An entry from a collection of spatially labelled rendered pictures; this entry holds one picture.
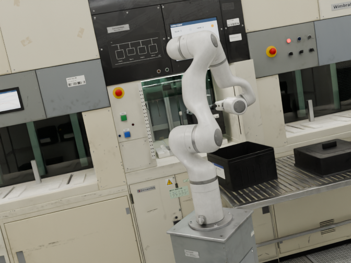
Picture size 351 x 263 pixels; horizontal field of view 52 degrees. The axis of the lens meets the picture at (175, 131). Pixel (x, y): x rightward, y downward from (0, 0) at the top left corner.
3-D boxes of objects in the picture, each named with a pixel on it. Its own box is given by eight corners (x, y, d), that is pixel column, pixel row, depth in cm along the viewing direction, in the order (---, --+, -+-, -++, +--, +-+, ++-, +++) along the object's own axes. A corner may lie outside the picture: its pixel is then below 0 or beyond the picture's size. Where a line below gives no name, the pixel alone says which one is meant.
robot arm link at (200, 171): (209, 184, 142) (199, 127, 138) (171, 183, 153) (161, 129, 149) (222, 175, 152) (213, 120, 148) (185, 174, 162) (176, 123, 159)
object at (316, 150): (323, 178, 178) (319, 153, 176) (293, 165, 207) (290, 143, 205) (375, 165, 183) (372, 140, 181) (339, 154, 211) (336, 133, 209)
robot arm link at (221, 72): (233, 46, 172) (251, 97, 187) (205, 62, 171) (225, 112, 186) (242, 50, 164) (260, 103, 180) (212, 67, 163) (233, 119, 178)
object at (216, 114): (195, 146, 240) (186, 99, 235) (188, 141, 260) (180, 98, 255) (229, 139, 243) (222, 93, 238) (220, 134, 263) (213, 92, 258)
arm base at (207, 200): (219, 233, 140) (211, 188, 137) (180, 227, 152) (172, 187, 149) (240, 213, 155) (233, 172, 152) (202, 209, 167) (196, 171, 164)
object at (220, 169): (210, 180, 207) (205, 152, 205) (251, 168, 216) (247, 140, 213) (233, 192, 181) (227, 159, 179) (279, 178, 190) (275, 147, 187)
